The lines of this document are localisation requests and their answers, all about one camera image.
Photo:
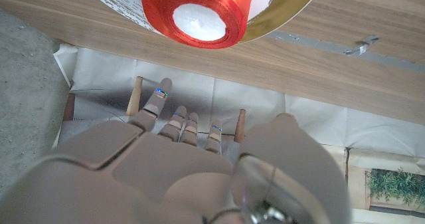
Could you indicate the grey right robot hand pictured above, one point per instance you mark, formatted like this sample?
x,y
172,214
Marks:
x,y
149,177

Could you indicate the white gold-rimmed paper plate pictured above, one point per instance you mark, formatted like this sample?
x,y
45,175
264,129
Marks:
x,y
285,8

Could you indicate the printed room backdrop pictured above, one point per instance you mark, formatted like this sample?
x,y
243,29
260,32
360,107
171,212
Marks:
x,y
299,107

